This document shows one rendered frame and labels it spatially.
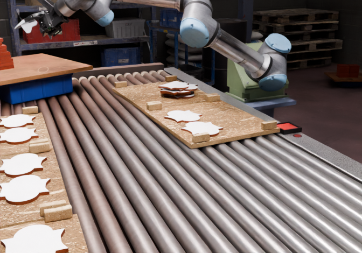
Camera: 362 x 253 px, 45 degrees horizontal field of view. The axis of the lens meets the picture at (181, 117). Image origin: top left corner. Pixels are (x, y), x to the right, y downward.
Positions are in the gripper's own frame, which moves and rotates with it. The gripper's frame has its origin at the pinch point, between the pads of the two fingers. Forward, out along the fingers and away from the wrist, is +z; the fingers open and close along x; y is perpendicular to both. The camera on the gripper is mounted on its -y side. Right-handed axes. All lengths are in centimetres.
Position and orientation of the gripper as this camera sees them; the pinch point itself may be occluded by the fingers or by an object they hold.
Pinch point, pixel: (28, 31)
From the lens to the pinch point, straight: 195.8
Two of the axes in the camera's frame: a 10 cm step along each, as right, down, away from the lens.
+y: 3.8, 8.9, -2.4
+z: -7.9, 4.5, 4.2
